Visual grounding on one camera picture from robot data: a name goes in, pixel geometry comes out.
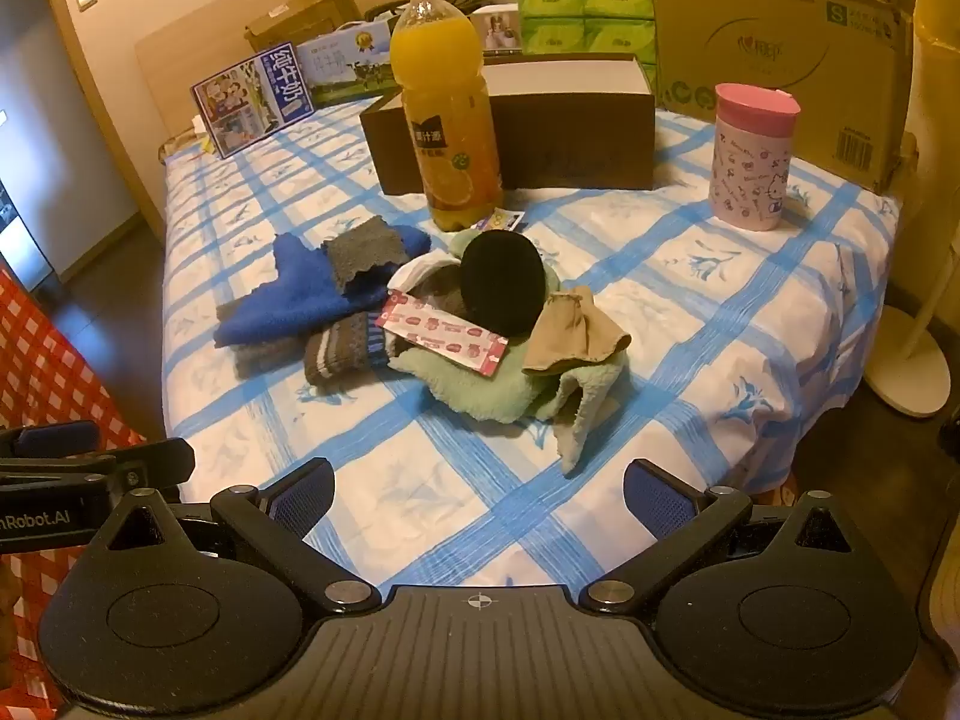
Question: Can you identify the pink lidded printed cup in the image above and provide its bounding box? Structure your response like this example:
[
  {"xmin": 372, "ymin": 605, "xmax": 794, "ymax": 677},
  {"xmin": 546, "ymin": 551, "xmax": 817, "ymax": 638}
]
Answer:
[{"xmin": 709, "ymin": 82, "xmax": 797, "ymax": 232}]

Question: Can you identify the cow print milk box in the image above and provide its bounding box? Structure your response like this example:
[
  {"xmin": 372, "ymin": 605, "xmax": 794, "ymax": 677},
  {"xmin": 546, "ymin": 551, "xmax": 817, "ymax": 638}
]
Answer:
[{"xmin": 295, "ymin": 21, "xmax": 397, "ymax": 107}]

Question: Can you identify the blue printed milk carton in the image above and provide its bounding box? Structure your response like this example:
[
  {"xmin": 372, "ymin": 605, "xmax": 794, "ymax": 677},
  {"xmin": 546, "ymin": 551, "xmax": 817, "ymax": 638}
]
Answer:
[{"xmin": 191, "ymin": 41, "xmax": 316, "ymax": 160}]

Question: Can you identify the brown cardboard box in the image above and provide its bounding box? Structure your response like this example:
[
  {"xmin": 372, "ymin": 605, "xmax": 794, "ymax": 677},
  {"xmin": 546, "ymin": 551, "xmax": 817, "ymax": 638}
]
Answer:
[{"xmin": 358, "ymin": 54, "xmax": 659, "ymax": 196}]

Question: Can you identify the orange juice bottle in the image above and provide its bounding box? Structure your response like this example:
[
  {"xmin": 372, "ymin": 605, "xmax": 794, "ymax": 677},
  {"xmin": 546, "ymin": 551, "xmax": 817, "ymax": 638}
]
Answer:
[{"xmin": 388, "ymin": 0, "xmax": 505, "ymax": 233}]

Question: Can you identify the blue towel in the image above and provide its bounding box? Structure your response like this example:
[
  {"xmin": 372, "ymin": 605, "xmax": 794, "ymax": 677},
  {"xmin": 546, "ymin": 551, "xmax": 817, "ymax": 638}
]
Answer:
[{"xmin": 214, "ymin": 229, "xmax": 432, "ymax": 350}]

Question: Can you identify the white cloth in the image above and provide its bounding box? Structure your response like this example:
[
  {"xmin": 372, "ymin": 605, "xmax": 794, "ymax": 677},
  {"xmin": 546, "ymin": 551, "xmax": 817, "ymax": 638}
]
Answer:
[{"xmin": 388, "ymin": 253, "xmax": 466, "ymax": 293}]

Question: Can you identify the red checked cloth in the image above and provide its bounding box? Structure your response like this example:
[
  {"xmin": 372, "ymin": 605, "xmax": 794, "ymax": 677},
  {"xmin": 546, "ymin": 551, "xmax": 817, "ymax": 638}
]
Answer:
[{"xmin": 0, "ymin": 266, "xmax": 162, "ymax": 720}]

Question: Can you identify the stack of green tissue packs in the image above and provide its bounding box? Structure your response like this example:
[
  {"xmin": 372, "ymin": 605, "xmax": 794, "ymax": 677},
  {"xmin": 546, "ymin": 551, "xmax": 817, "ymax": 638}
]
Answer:
[{"xmin": 514, "ymin": 0, "xmax": 659, "ymax": 102}]

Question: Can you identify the pink printed packet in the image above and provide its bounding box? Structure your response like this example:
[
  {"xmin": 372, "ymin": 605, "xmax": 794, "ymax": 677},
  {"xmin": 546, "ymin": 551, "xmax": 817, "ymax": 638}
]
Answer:
[{"xmin": 375, "ymin": 291, "xmax": 509, "ymax": 378}]

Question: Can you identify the green fleece towel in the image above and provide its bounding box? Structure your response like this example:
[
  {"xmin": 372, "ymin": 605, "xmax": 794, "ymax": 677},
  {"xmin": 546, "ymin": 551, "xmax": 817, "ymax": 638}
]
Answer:
[{"xmin": 386, "ymin": 229, "xmax": 623, "ymax": 475}]

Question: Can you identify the white fan stand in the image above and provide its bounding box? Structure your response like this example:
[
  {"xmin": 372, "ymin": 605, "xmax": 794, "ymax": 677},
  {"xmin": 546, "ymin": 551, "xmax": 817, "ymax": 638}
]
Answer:
[{"xmin": 862, "ymin": 187, "xmax": 960, "ymax": 419}]

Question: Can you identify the large tall cardboard box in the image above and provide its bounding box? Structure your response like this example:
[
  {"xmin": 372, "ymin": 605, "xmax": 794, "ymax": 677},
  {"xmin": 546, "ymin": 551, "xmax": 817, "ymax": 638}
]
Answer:
[{"xmin": 645, "ymin": 0, "xmax": 920, "ymax": 192}]

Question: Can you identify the dark brown sock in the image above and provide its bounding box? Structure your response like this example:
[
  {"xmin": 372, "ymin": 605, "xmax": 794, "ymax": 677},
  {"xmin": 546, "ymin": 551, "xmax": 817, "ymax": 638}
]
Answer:
[{"xmin": 235, "ymin": 345, "xmax": 310, "ymax": 382}]

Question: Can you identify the white product box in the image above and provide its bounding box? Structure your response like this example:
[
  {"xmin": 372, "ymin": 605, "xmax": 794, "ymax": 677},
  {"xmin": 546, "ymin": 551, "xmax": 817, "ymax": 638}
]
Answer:
[{"xmin": 472, "ymin": 4, "xmax": 524, "ymax": 57}]

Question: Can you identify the beige sock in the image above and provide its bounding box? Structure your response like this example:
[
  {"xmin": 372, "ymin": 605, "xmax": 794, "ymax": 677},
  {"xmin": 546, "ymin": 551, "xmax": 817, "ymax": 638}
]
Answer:
[{"xmin": 521, "ymin": 286, "xmax": 632, "ymax": 377}]

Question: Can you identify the labelled flat cardboard box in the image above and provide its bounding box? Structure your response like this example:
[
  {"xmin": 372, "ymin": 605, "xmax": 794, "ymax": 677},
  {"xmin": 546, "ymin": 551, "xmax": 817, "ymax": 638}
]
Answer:
[{"xmin": 244, "ymin": 0, "xmax": 368, "ymax": 53}]

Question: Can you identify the black soft cap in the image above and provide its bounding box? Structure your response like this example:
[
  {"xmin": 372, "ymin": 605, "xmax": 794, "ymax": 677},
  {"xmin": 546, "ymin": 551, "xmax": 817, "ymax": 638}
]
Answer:
[{"xmin": 459, "ymin": 229, "xmax": 547, "ymax": 336}]

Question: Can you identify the grey sock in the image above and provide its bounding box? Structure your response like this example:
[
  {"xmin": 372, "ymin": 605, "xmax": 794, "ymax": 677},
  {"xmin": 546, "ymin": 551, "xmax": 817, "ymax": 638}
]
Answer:
[{"xmin": 322, "ymin": 215, "xmax": 410, "ymax": 293}]

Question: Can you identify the striped brown sock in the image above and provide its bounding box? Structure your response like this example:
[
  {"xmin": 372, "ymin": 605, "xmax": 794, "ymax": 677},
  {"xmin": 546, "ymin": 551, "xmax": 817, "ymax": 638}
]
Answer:
[{"xmin": 304, "ymin": 309, "xmax": 392, "ymax": 391}]

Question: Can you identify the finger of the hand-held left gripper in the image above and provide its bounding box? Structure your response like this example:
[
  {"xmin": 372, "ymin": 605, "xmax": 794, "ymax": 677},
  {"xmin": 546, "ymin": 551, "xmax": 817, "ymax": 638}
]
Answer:
[
  {"xmin": 0, "ymin": 437, "xmax": 197, "ymax": 500},
  {"xmin": 0, "ymin": 422, "xmax": 103, "ymax": 460}
]

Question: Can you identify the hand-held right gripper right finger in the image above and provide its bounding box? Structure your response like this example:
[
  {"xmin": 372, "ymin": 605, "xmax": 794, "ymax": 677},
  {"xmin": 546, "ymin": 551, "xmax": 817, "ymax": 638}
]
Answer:
[{"xmin": 579, "ymin": 457, "xmax": 850, "ymax": 614}]

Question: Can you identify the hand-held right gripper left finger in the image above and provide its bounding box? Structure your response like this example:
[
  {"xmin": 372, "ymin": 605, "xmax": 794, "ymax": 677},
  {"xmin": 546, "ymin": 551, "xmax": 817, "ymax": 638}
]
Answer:
[{"xmin": 90, "ymin": 457, "xmax": 383, "ymax": 616}]

